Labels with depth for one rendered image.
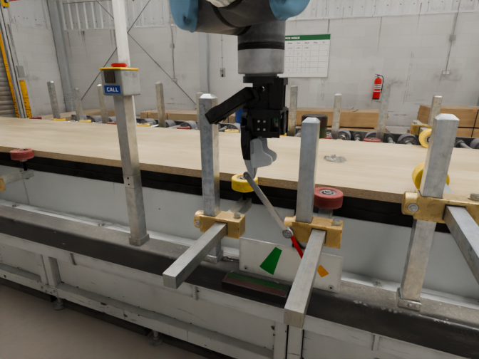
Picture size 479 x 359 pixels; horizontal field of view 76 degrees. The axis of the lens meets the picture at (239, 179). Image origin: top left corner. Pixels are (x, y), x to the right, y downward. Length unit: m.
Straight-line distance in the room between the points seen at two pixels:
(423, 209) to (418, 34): 7.35
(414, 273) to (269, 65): 0.54
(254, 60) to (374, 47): 7.28
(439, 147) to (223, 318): 1.03
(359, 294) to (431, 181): 0.32
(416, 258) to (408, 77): 7.26
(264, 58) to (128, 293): 1.29
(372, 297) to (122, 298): 1.18
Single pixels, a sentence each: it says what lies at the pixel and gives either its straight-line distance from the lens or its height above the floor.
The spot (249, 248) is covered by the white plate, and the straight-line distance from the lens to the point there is 0.82.
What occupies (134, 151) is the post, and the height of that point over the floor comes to 1.00.
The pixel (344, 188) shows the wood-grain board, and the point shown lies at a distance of 0.93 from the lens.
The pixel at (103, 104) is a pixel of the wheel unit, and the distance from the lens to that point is 2.49.
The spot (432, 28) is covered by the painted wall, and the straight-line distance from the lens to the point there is 8.05.
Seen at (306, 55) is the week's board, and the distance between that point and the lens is 7.79.
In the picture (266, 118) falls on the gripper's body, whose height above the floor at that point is 1.12.
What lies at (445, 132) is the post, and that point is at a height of 1.10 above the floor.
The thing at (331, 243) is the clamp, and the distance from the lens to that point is 0.76.
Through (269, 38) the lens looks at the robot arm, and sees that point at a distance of 0.60.
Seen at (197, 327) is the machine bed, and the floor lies 0.17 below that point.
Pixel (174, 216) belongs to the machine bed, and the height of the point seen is 0.70.
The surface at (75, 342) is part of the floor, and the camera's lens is 1.83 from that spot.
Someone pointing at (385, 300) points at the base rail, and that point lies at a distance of 0.84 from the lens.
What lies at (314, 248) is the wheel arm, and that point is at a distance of 0.67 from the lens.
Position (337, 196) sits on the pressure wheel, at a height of 0.91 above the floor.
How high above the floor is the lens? 1.20
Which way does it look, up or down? 18 degrees down
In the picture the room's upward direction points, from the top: straight up
